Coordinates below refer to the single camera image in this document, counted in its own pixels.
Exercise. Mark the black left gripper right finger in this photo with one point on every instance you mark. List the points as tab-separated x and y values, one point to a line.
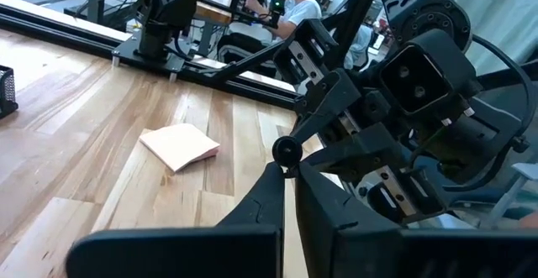
328	227

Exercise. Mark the black aluminium table frame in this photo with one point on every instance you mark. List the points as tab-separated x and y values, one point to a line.
63	32

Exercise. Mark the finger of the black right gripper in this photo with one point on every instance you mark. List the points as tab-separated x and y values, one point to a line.
332	97
361	152

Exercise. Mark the wooden background table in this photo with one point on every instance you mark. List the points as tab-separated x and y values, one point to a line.
210	13

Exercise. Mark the pink sticky note pad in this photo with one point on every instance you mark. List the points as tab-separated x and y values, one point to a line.
178	145

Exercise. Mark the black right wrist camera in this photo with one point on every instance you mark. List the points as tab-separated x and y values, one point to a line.
420	80

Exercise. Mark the grey fabric curtain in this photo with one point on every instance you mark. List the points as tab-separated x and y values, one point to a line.
504	13

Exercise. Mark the black office chair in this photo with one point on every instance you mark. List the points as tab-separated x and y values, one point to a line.
239	47

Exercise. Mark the person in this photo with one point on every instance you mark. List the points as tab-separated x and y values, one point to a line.
302	11

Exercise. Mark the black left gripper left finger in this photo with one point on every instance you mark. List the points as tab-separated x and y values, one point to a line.
260	211

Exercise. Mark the black mesh desk organizer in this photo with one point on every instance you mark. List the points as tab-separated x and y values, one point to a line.
7	93

